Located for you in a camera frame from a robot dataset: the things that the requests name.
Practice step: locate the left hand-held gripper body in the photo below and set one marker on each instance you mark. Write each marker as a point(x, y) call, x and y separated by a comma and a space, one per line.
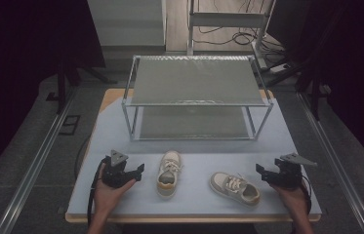
point(115, 175)

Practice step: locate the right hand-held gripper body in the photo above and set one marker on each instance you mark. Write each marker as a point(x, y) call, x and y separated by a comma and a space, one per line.
point(287, 175)

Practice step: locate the beige white sneaker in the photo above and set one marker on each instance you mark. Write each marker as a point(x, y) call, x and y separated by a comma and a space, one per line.
point(226, 183)
point(167, 188)

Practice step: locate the two-tier metal shoe rack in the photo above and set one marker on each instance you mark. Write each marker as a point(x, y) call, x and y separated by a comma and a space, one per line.
point(195, 81)

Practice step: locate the person's left hand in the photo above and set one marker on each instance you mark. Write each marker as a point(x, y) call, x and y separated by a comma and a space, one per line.
point(109, 198)

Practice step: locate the person's right hand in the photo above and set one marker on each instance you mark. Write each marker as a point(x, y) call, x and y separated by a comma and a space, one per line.
point(292, 200)

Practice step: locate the light blue table mat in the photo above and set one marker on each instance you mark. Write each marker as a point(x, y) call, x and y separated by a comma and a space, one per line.
point(195, 156)

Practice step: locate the wooden table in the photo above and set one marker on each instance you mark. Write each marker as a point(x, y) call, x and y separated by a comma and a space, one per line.
point(114, 96)

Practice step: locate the black stand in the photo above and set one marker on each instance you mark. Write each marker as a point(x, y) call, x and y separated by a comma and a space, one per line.
point(61, 87)
point(314, 94)

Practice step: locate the white power strip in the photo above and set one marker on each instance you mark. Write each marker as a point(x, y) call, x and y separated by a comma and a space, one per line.
point(279, 68)

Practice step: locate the dark curtain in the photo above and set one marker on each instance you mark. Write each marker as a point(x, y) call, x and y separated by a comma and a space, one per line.
point(13, 65)
point(358, 81)

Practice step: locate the white metal stand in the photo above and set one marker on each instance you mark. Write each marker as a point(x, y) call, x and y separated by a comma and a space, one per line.
point(228, 19)

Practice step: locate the metal floor rail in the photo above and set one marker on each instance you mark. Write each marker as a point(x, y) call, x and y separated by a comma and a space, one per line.
point(339, 169)
point(33, 169)

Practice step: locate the black floor frame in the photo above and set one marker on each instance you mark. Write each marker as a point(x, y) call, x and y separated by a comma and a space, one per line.
point(69, 124)

